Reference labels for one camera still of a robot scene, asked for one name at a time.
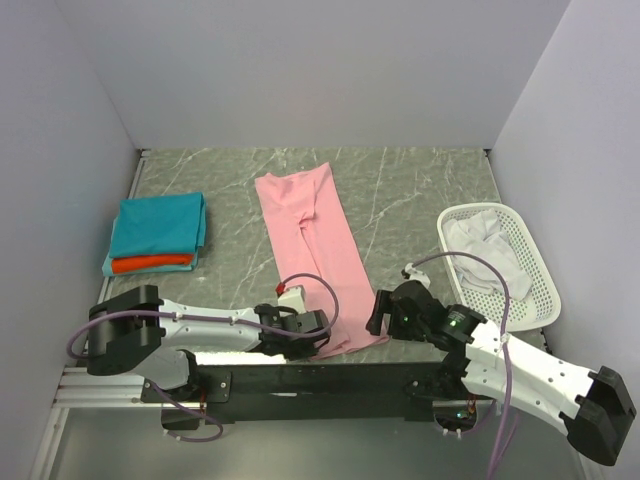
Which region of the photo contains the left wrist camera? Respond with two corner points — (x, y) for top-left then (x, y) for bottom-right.
(276, 283), (307, 315)

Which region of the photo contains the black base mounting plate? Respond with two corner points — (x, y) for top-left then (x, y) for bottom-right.
(141, 362), (473, 439)

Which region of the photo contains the white t-shirt in basket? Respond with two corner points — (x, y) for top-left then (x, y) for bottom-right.
(442, 208), (532, 301)

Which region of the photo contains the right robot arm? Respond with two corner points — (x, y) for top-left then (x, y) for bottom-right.
(366, 280), (637, 466)

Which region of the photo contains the orange folded t-shirt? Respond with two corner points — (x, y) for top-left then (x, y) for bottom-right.
(106, 253), (195, 275)

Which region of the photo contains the pink t-shirt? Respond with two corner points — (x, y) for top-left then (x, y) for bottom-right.
(255, 163), (388, 359)

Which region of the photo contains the white plastic basket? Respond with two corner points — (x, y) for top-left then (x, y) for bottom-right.
(437, 203), (561, 332)

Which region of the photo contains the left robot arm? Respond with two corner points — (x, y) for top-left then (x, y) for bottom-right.
(86, 285), (331, 402)

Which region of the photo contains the teal folded t-shirt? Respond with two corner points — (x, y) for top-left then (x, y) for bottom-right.
(102, 192), (207, 277)

